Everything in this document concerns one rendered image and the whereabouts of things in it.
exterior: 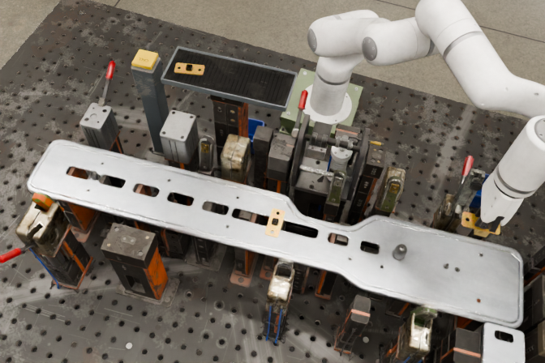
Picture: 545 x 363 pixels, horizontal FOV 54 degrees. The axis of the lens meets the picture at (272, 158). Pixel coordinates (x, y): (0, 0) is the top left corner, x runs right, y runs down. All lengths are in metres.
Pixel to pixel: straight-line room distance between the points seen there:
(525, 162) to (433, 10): 0.37
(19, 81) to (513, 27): 2.91
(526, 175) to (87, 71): 1.72
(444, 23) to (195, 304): 1.08
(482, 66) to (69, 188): 1.11
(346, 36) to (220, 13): 2.04
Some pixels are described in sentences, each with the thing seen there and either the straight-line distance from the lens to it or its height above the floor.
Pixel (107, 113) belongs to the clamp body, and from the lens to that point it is 1.65.
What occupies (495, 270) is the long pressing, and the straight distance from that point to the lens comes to 1.55.
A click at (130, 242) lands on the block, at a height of 1.03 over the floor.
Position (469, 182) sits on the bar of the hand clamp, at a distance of 1.42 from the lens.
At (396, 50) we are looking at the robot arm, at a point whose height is 1.43.
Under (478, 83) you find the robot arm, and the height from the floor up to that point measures 1.56.
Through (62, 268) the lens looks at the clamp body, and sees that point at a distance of 1.69.
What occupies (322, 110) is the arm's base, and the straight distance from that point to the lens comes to 1.92.
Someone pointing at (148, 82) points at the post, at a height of 1.10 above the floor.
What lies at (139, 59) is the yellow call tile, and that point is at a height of 1.16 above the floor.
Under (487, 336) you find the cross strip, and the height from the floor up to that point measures 1.00.
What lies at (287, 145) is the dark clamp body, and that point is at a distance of 1.52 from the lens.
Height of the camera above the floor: 2.31
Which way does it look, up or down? 56 degrees down
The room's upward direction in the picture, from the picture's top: 4 degrees clockwise
